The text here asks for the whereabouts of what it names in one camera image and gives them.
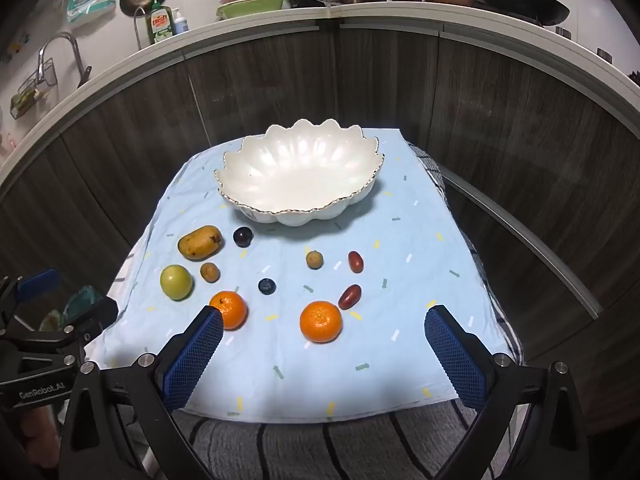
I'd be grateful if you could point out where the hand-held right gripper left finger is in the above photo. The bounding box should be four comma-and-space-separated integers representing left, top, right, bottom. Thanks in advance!
59, 305, 224, 480

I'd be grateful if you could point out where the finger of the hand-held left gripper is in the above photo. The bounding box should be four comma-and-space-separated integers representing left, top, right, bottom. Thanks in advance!
30, 296, 119, 356
0, 268, 61, 328

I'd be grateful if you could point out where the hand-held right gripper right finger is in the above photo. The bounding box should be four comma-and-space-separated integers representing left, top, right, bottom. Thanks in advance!
424, 305, 591, 480

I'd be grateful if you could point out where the small orange mandarin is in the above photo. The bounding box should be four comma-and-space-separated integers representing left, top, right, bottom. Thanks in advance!
209, 290, 249, 331

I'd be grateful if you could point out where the green apple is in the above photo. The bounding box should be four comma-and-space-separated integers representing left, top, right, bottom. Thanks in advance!
160, 264, 194, 301

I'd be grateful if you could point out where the yellow mango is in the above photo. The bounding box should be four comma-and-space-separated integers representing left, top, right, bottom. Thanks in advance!
177, 225, 224, 261

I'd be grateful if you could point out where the large orange mandarin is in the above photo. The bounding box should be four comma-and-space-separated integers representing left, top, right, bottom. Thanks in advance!
299, 300, 343, 344

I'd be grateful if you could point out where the white scalloped ceramic bowl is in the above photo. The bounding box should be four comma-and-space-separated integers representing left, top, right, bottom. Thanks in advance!
215, 119, 386, 226

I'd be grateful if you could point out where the person's left hand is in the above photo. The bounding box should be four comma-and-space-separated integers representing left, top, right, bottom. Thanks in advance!
15, 402, 58, 463

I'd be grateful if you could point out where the teal glass dish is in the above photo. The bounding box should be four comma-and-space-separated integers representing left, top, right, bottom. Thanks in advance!
65, 285, 108, 328

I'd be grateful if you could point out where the light blue patterned tablecloth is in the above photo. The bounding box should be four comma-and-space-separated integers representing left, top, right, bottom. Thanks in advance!
82, 127, 518, 423

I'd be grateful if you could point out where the grey striped fabric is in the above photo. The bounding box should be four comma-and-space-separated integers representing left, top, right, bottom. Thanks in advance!
125, 397, 501, 480

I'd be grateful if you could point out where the chrome kitchen faucet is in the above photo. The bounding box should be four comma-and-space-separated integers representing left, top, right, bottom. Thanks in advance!
36, 31, 94, 90

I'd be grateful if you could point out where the green dish soap bottle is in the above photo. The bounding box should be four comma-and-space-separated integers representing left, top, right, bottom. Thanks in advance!
146, 0, 176, 45

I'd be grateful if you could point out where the dark wood kitchen cabinet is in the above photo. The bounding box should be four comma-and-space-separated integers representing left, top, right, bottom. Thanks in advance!
0, 20, 640, 411

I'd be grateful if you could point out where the white kitchen countertop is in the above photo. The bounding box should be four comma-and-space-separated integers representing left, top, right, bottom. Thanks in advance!
0, 2, 640, 181

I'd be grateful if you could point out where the green plastic basin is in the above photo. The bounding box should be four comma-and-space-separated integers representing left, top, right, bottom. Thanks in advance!
216, 0, 292, 22

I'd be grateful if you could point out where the aluminium cabinet rail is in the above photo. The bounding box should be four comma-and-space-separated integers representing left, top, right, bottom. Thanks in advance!
440, 165, 601, 321

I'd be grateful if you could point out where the wire sink caddy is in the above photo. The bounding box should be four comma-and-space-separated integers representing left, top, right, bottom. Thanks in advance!
10, 57, 58, 121

